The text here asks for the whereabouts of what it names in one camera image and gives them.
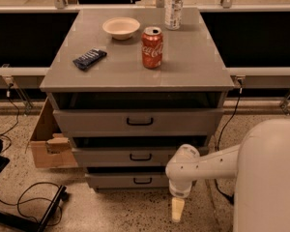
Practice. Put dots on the cream paper bowl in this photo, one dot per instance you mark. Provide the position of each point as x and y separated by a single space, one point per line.
121 28

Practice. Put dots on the grey drawer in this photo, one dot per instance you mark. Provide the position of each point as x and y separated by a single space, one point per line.
127 181
137 122
123 157

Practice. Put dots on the brown cardboard box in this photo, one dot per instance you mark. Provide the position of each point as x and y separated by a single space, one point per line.
49 147

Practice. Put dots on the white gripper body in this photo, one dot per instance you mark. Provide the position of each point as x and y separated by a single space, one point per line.
181 190

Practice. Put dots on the red cola can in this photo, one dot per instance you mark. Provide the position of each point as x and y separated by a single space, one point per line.
152 46

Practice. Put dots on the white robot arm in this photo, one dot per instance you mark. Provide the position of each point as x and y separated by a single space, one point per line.
260 164

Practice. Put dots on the grey middle drawer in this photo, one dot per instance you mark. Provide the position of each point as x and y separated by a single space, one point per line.
123 157

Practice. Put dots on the clear plastic water bottle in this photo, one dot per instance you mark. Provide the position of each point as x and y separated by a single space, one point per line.
173 14

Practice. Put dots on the black metal floor stand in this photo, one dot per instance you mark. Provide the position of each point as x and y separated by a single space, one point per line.
33 213

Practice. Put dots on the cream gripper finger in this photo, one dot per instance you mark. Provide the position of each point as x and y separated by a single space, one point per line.
178 205

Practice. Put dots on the grey drawer cabinet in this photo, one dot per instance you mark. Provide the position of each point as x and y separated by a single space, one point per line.
191 76

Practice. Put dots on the dark blue snack packet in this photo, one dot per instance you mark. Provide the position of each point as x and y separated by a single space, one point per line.
88 59

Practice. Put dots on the grey bottom drawer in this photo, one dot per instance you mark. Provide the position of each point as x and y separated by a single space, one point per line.
127 181

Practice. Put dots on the grey top drawer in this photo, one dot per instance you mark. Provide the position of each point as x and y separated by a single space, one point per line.
137 122

